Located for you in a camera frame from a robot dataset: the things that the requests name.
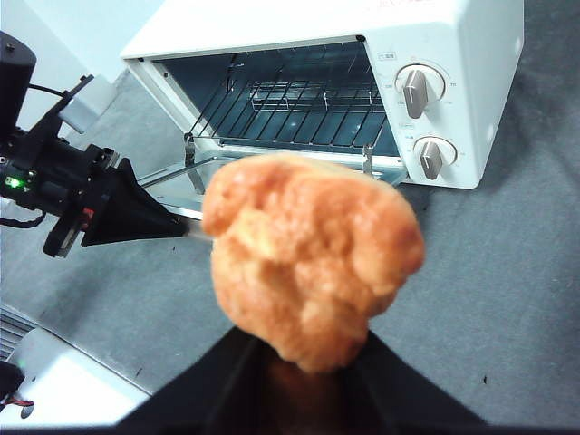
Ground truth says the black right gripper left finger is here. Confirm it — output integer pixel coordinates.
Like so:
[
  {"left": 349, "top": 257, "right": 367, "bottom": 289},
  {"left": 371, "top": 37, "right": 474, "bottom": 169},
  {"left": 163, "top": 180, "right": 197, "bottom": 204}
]
[{"left": 112, "top": 329, "right": 277, "bottom": 430}]

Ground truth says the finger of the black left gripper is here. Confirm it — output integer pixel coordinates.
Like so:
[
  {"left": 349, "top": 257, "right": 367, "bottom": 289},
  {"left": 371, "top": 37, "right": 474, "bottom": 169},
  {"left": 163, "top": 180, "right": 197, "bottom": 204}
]
[
  {"left": 106, "top": 157, "right": 188, "bottom": 230},
  {"left": 81, "top": 198, "right": 189, "bottom": 248}
]

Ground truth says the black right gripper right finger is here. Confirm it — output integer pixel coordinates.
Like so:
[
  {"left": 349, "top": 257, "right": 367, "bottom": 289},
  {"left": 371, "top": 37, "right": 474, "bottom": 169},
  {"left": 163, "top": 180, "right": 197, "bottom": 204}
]
[{"left": 348, "top": 333, "right": 488, "bottom": 430}]

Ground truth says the golden brown bread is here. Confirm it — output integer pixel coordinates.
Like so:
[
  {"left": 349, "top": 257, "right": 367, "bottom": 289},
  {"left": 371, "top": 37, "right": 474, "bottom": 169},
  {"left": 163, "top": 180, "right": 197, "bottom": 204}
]
[{"left": 200, "top": 152, "right": 426, "bottom": 373}]

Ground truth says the oven timer knob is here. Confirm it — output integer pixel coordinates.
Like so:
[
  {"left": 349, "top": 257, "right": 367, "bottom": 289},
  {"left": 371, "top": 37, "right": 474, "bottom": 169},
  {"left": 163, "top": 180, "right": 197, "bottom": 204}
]
[{"left": 412, "top": 135, "right": 459, "bottom": 180}]

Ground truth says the larger-dial oven temperature knob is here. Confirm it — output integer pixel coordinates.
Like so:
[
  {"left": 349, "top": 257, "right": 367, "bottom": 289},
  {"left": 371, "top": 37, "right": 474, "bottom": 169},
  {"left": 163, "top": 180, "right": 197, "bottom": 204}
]
[{"left": 394, "top": 64, "right": 448, "bottom": 120}]

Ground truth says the cream Toshiba toaster oven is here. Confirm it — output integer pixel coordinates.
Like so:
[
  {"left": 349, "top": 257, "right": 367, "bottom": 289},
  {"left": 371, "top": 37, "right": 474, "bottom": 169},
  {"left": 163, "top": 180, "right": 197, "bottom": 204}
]
[{"left": 120, "top": 0, "right": 526, "bottom": 190}]

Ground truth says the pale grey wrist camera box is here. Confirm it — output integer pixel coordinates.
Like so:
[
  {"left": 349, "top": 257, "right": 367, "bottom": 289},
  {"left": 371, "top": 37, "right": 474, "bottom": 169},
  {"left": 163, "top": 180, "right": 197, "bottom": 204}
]
[{"left": 58, "top": 74, "right": 114, "bottom": 135}]

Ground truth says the thin black cable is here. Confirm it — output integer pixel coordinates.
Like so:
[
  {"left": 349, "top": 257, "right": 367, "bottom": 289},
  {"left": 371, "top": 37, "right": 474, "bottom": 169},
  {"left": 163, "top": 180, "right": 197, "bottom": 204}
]
[
  {"left": 0, "top": 211, "right": 47, "bottom": 230},
  {"left": 25, "top": 82, "right": 73, "bottom": 99}
]

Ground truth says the metal wire oven rack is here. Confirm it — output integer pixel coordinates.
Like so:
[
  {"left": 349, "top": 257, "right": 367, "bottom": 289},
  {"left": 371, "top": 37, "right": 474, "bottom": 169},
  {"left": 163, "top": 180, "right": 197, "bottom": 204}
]
[{"left": 183, "top": 79, "right": 391, "bottom": 153}]

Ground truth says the red and black cable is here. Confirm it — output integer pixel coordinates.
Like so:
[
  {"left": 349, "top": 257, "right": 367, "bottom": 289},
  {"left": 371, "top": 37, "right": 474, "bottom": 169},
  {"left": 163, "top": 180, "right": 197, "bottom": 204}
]
[{"left": 0, "top": 392, "right": 36, "bottom": 421}]

